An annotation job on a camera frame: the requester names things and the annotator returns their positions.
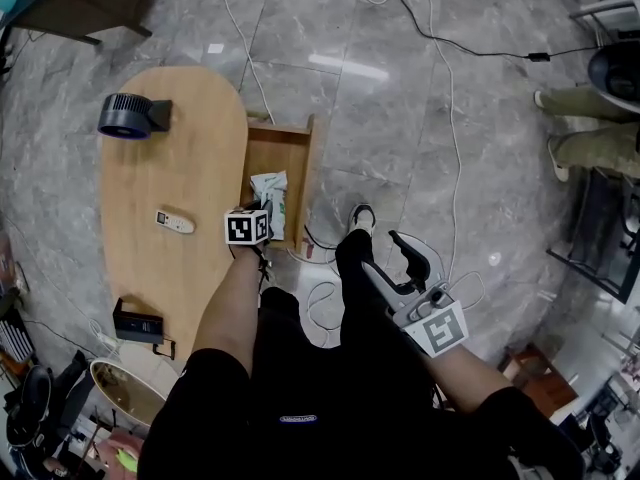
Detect black cable with adapter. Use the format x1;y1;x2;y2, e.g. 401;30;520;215
396;0;601;64

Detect white remote control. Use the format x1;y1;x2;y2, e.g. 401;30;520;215
154;209;196;235

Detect pink cloth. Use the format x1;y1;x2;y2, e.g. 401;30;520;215
94;427;146;480

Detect wooden drawer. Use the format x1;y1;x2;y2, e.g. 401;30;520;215
239;113;316;255

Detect person's right forearm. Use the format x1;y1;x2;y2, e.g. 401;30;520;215
424;337;514;412

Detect person's black trousers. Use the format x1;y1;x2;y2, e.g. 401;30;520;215
257;227;436;419

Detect black metal rack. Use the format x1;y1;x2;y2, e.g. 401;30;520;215
545;167;640;304

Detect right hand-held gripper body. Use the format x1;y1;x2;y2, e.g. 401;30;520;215
391;281;471;360

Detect person's left forearm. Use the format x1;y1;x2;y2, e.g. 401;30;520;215
192;244;267;369

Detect brown wooden stool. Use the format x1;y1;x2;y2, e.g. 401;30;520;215
499;342;581;419

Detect black metal loop stand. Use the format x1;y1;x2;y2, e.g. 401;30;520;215
152;336;177;362

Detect person's sneaker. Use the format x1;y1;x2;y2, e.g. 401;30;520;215
347;203;377;242

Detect coiled white cable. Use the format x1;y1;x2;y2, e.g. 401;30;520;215
305;280;346;349

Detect wooden coffee table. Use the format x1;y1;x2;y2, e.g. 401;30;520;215
99;65;251;364

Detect black box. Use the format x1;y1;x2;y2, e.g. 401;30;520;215
112;297;165;345

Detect long white cable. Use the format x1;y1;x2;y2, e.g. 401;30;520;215
360;0;464;284

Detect white wet wipes packet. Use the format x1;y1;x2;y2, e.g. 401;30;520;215
249;170;290;242

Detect black helmet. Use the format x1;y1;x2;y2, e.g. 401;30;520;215
5;365;54;449

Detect purple black desk fan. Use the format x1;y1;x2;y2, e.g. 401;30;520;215
96;92;174;142

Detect person's black shirt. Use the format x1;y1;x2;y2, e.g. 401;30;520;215
137;347;586;480

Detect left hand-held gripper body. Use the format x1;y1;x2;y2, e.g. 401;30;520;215
223;207;274;246

